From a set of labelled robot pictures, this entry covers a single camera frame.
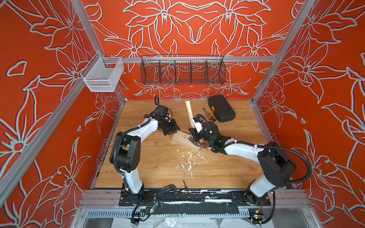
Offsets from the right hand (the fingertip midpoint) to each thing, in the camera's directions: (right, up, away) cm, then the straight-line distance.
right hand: (190, 125), depth 86 cm
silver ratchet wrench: (+15, +7, +24) cm, 29 cm away
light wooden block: (-5, -9, +6) cm, 12 cm away
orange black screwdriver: (+18, +6, +21) cm, 28 cm away
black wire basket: (-4, +38, +11) cm, 40 cm away
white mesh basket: (-58, +34, +6) cm, 68 cm away
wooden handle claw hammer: (-1, +9, -10) cm, 13 cm away
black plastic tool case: (+25, +11, +21) cm, 35 cm away
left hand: (-7, -2, +5) cm, 8 cm away
